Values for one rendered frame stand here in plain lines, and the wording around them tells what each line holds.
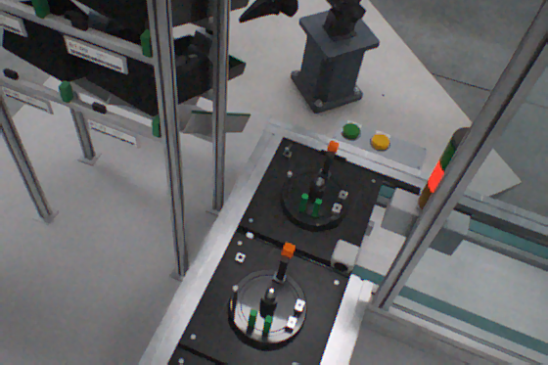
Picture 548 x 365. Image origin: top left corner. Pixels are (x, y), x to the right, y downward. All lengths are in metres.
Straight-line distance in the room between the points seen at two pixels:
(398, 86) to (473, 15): 1.82
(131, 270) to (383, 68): 0.87
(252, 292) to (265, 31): 0.85
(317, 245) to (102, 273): 0.44
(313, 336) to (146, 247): 0.41
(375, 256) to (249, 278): 0.29
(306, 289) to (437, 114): 0.68
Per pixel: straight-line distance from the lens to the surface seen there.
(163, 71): 0.74
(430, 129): 1.55
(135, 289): 1.24
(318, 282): 1.13
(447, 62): 3.07
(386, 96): 1.59
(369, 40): 1.43
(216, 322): 1.09
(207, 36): 1.06
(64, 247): 1.31
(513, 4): 3.59
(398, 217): 0.94
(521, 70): 0.65
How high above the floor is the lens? 1.99
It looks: 53 degrees down
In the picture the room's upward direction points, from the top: 8 degrees clockwise
